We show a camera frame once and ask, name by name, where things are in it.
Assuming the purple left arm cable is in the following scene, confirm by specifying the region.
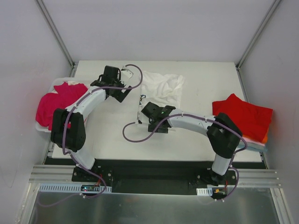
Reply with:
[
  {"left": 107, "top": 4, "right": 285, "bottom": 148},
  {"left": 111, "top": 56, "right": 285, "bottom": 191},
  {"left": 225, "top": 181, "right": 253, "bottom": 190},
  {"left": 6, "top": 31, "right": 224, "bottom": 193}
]
[{"left": 37, "top": 64, "right": 143, "bottom": 207}]

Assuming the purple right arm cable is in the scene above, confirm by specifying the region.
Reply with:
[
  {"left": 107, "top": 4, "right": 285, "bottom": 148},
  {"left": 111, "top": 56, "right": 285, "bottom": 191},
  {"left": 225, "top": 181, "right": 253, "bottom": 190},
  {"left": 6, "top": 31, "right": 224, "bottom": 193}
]
[{"left": 122, "top": 113, "right": 248, "bottom": 205}]

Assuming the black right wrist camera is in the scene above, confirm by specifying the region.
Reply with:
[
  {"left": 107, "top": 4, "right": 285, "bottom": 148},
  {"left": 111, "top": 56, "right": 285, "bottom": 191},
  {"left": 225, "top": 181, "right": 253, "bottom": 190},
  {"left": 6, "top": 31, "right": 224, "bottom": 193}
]
[{"left": 141, "top": 102, "right": 163, "bottom": 119}]

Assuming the white t-shirt with flower print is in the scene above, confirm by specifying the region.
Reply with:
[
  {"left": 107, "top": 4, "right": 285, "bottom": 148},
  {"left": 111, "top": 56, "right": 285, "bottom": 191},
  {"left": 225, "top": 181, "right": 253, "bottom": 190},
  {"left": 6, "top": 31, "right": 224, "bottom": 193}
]
[{"left": 137, "top": 71, "right": 185, "bottom": 124}]

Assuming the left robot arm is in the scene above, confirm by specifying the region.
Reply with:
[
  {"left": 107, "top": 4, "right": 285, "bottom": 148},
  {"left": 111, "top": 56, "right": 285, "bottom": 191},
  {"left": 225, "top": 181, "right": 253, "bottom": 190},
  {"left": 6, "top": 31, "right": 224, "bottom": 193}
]
[{"left": 51, "top": 79, "right": 133, "bottom": 182}]

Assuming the white plastic basket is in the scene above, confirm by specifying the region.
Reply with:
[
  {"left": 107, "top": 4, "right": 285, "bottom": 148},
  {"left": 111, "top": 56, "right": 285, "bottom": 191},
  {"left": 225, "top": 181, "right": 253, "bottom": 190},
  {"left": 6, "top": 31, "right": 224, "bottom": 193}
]
[{"left": 34, "top": 76, "right": 91, "bottom": 134}]

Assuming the orange t-shirt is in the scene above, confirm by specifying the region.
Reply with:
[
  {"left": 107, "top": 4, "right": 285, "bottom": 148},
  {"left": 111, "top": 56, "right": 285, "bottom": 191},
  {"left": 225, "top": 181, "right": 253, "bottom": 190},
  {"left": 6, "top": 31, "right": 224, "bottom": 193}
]
[{"left": 261, "top": 134, "right": 268, "bottom": 144}]

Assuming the left rear frame post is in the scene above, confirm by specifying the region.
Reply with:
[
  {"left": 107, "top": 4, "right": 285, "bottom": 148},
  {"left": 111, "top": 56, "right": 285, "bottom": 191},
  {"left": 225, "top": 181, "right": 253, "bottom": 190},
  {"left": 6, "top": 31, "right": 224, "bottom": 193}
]
[{"left": 35, "top": 0, "right": 76, "bottom": 70}]

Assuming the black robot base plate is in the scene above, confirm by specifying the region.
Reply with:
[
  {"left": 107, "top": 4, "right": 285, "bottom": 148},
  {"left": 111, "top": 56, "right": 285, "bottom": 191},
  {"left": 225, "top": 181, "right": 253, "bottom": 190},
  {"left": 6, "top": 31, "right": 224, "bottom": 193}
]
[{"left": 71, "top": 158, "right": 238, "bottom": 194}]

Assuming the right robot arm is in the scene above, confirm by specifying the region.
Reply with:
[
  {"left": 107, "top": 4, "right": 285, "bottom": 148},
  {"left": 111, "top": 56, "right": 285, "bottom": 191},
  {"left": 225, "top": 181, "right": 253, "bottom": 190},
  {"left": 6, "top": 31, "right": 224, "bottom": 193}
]
[{"left": 141, "top": 102, "right": 242, "bottom": 184}]

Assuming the magenta t-shirt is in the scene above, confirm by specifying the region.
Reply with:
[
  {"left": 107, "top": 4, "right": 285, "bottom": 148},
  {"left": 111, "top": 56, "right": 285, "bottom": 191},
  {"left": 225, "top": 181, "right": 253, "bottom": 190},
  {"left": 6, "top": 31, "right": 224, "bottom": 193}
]
[{"left": 36, "top": 81, "right": 91, "bottom": 131}]

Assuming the white slotted cable duct left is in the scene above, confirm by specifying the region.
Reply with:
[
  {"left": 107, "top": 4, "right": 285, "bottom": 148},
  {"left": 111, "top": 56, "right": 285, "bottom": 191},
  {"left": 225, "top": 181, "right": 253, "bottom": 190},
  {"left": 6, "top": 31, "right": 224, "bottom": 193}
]
[{"left": 39, "top": 183, "right": 112, "bottom": 194}]

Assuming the blue-grey t-shirt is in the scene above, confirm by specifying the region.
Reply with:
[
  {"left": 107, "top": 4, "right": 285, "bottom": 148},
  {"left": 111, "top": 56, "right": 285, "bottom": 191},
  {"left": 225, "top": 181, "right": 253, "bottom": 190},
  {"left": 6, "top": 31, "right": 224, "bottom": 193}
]
[{"left": 246, "top": 143, "right": 268, "bottom": 153}]

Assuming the white slotted cable duct right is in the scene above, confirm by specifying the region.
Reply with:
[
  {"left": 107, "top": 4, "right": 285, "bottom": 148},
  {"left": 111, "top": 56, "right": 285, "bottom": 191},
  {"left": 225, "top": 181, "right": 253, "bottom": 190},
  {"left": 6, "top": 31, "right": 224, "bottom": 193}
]
[{"left": 196, "top": 188, "right": 213, "bottom": 196}]

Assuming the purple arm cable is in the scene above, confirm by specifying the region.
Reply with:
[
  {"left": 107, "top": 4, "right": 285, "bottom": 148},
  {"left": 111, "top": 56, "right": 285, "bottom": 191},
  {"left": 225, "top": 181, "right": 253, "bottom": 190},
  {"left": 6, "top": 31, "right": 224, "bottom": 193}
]
[
  {"left": 37, "top": 64, "right": 143, "bottom": 207},
  {"left": 122, "top": 113, "right": 248, "bottom": 205}
]

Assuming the white slotted cable duct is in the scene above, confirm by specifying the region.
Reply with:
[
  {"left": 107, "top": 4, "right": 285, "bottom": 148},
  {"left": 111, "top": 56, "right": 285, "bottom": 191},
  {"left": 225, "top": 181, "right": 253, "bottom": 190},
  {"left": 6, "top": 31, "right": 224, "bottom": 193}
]
[
  {"left": 196, "top": 188, "right": 213, "bottom": 196},
  {"left": 39, "top": 183, "right": 112, "bottom": 194}
]

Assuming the grey aluminium frame post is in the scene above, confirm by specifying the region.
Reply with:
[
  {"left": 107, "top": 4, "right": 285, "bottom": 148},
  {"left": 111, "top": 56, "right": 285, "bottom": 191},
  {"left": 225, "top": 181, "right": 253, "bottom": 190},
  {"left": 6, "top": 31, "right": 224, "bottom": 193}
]
[{"left": 235, "top": 0, "right": 283, "bottom": 71}]

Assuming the red t-shirt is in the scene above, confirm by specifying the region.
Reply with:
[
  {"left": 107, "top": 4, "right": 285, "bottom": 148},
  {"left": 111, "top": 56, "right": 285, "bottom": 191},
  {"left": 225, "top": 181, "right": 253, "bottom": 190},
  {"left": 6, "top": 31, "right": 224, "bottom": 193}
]
[{"left": 212, "top": 93, "right": 273, "bottom": 142}]

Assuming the pink t-shirt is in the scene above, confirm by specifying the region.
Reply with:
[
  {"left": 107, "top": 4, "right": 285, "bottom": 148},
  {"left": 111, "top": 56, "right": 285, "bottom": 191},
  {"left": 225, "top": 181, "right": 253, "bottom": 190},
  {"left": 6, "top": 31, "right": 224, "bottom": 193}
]
[{"left": 244, "top": 137, "right": 265, "bottom": 147}]

